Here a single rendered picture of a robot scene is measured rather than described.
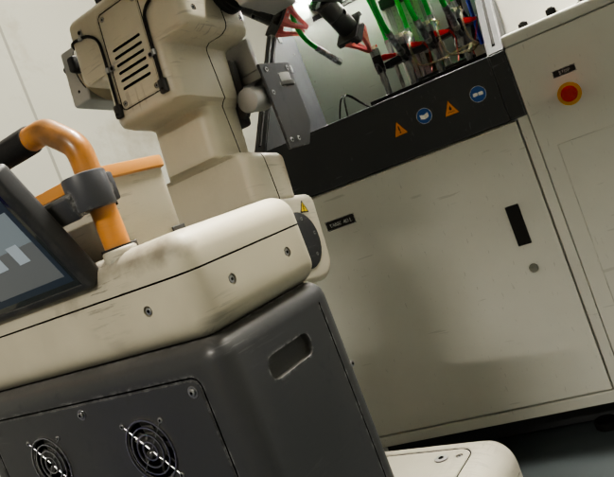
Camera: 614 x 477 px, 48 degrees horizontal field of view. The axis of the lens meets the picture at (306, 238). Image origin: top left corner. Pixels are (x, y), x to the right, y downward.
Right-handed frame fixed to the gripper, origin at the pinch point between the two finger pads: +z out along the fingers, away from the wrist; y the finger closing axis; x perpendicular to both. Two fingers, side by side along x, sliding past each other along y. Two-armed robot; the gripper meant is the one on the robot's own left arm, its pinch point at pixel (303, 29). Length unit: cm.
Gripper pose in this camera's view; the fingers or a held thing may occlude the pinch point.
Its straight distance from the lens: 197.0
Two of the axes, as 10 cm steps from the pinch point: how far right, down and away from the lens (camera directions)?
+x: -2.4, 8.9, -3.9
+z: 9.2, 3.4, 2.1
